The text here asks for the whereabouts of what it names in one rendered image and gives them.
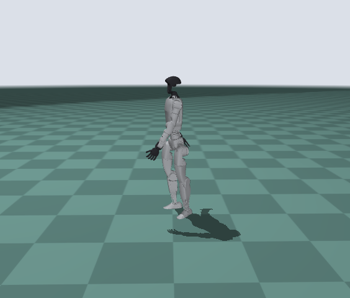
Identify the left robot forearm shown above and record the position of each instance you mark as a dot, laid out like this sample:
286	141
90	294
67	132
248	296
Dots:
166	134

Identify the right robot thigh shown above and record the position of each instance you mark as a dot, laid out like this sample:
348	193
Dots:
167	160

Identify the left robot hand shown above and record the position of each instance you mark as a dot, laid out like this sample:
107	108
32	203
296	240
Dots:
154	152

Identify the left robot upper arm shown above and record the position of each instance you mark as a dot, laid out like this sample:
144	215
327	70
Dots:
176	107

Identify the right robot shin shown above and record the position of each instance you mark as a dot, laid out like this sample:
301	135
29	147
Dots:
172	185

